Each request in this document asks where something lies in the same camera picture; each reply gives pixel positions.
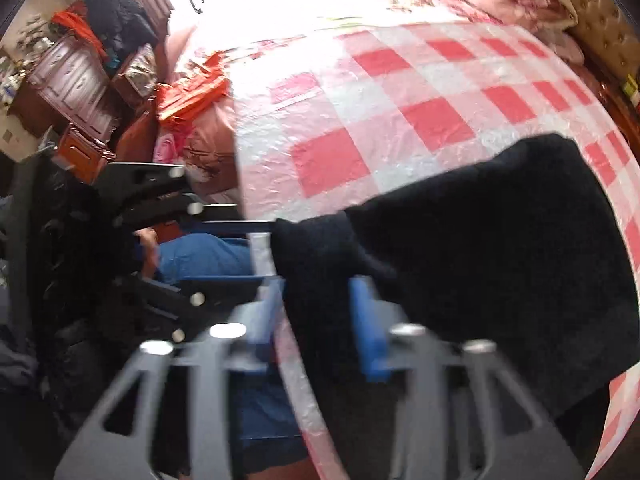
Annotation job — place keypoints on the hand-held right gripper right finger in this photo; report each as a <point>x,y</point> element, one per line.
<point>370,335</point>

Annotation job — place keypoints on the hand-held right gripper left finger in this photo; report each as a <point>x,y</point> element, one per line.
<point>265,320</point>

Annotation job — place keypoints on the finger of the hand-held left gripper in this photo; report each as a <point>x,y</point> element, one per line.
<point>170,300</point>
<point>150,195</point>

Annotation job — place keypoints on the black pants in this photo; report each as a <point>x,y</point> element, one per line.
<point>500,260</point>

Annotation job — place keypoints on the person's leg in jeans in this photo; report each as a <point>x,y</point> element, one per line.
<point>210,260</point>

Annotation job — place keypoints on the brown wooden drawer unit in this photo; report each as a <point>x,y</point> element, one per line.
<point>82,152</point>

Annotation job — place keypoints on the red plastic bag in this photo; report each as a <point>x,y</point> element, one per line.
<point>192,95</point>

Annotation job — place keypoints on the patterned storage box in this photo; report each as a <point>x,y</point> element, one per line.
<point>135,72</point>

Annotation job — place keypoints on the dark wooden dresser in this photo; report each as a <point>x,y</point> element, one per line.
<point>65,85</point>

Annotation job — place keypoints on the pile of dark clothes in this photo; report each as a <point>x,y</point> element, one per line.
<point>120,15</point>

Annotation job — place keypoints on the orange red cloth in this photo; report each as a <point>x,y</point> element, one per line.
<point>77,27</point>

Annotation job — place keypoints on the pink checked tablecloth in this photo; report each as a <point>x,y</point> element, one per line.
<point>350,110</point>

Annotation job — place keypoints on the tufted carved wooden headboard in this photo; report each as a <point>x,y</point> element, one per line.
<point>605,25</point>

